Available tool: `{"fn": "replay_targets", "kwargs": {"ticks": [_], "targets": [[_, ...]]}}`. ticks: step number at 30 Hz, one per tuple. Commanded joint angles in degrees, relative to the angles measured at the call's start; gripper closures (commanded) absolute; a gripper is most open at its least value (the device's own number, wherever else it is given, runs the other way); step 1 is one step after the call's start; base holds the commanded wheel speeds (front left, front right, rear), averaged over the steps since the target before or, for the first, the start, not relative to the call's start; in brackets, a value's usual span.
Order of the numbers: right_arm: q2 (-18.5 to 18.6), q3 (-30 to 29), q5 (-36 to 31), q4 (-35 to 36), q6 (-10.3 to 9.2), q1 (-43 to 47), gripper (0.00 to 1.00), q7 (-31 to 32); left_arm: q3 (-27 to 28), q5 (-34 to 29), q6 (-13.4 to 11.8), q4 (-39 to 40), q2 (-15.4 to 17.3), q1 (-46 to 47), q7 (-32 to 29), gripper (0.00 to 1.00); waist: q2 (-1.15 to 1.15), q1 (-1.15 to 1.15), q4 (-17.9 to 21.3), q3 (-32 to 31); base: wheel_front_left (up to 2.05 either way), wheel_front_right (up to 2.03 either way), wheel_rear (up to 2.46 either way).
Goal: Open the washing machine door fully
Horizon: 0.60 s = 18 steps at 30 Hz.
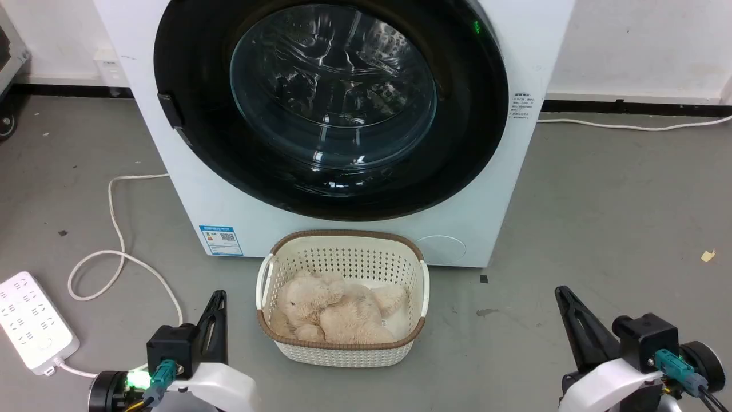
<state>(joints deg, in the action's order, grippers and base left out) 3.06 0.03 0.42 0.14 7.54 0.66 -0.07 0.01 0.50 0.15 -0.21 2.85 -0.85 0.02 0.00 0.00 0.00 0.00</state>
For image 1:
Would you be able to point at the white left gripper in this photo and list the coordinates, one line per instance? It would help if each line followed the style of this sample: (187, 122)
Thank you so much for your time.
(220, 389)

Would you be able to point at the white power strip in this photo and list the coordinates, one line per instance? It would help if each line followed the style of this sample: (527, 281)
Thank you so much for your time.
(31, 323)

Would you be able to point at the white front-load washing machine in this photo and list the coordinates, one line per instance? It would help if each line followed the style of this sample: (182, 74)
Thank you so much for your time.
(189, 194)

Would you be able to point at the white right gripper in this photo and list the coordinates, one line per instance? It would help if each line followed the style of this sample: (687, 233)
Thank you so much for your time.
(609, 386)

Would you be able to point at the round white filter cover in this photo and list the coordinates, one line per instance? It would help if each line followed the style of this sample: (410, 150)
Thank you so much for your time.
(443, 250)

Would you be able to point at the blue energy label sticker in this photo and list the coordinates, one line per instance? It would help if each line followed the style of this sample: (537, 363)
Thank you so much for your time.
(221, 240)

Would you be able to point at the beige plush teddy bear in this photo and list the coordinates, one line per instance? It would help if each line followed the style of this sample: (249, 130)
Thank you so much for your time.
(337, 312)

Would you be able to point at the black round glass washer door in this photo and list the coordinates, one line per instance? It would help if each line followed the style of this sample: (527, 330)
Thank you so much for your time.
(457, 149)

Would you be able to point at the white wall outlet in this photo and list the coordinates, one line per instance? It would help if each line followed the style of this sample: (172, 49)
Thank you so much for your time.
(108, 66)

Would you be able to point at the grey wheeled cart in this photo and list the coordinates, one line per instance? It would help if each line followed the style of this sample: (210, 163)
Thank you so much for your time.
(8, 57)

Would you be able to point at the yellow paper scrap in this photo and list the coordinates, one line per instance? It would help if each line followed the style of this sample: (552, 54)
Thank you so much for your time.
(708, 255)

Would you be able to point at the white brown-rimmed laundry basket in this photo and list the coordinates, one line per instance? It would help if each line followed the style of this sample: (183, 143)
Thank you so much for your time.
(343, 254)

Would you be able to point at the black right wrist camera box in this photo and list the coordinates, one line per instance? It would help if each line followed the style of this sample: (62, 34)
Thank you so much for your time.
(649, 340)

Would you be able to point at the small text label sticker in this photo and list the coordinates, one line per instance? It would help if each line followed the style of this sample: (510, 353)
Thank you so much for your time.
(521, 106)

